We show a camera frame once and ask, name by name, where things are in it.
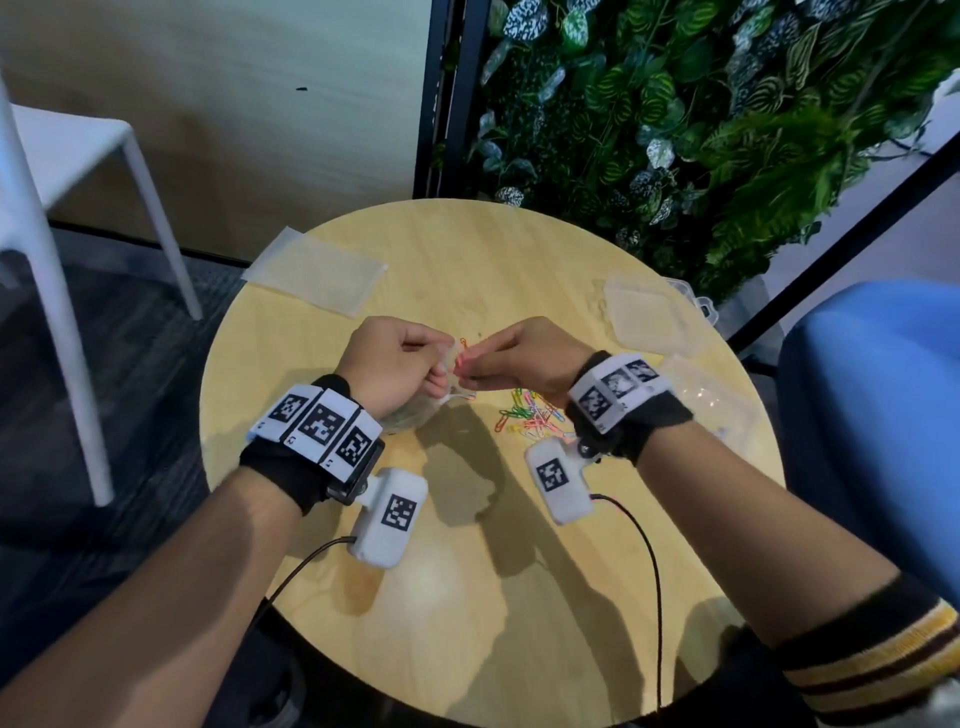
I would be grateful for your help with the person's right hand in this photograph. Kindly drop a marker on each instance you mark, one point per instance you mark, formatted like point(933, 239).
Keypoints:
point(532, 356)

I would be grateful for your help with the person's left hand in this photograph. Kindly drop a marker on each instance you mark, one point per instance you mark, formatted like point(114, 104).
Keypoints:
point(390, 360)

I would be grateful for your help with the translucent plastic bag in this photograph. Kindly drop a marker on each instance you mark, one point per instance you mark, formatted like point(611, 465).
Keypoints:
point(420, 412)

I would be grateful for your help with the stack of plastic bags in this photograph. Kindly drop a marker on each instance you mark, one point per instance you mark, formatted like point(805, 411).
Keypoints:
point(315, 270)

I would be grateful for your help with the person's right forearm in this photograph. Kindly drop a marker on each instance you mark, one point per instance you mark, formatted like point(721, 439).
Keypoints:
point(765, 540)

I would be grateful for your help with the person's left forearm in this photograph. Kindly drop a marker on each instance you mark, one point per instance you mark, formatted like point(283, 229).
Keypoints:
point(150, 615)

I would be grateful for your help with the round wooden table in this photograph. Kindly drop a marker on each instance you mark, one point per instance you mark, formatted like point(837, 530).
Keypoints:
point(465, 637)

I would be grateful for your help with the person's left shoe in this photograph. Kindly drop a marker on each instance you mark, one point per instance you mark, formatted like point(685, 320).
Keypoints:
point(289, 697)

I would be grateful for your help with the person's dark trousers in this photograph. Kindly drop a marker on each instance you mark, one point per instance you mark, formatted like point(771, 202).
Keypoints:
point(225, 697)

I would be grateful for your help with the person's right shirt sleeve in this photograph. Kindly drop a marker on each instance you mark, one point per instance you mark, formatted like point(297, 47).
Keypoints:
point(877, 652)

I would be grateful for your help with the black right wristband with markers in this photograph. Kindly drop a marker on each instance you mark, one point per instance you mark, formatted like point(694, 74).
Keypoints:
point(630, 412)

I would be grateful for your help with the black wristband with markers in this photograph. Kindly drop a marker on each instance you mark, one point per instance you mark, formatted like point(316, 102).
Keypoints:
point(630, 412)
point(307, 442)

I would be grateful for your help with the black left wristband with markers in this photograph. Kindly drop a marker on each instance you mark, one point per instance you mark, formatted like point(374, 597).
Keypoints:
point(307, 442)

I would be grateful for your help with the clear plastic box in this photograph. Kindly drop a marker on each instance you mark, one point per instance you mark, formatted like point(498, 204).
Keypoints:
point(649, 315)

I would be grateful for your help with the clear plastic lid blue band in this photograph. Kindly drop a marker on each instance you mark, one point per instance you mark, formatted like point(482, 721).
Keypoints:
point(712, 397)

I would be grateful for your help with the blue armchair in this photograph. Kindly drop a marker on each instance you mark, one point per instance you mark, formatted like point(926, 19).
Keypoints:
point(877, 420)

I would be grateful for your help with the white chair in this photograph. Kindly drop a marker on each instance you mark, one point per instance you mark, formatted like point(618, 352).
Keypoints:
point(45, 150)

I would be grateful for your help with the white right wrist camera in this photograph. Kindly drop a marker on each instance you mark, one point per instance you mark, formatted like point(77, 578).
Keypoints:
point(559, 480)

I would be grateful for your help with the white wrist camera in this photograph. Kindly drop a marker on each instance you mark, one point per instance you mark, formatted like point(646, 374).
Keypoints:
point(390, 517)
point(559, 480)

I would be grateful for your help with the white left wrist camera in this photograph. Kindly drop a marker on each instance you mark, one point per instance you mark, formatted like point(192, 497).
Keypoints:
point(390, 517)

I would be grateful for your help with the green plant wall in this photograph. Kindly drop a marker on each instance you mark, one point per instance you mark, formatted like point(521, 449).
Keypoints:
point(712, 112)

